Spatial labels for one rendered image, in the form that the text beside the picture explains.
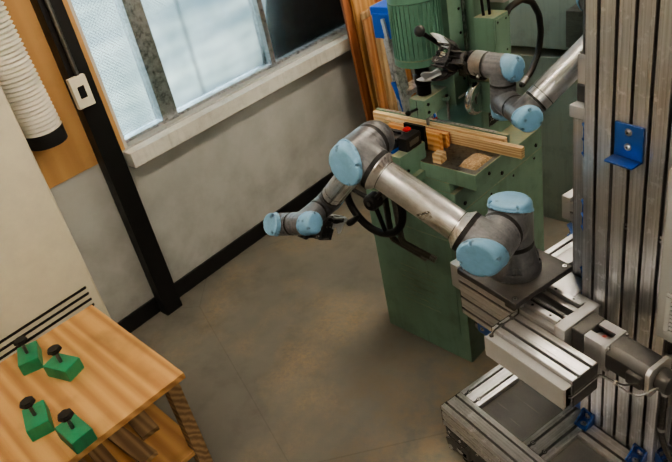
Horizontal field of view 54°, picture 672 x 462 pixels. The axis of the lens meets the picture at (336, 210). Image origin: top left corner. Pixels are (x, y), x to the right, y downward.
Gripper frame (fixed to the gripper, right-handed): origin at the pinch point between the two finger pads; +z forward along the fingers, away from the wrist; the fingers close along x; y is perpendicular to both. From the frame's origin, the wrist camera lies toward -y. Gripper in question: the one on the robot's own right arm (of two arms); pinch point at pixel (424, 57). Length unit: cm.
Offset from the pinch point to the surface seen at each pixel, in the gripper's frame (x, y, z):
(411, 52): -1.9, -4.3, 9.2
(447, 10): -19.0, -11.9, 5.7
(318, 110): 17, -105, 148
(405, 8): -13.6, 4.6, 9.5
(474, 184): 34.3, -21.0, -18.7
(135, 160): 66, 10, 135
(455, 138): 20.5, -29.7, -0.4
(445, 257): 63, -42, -3
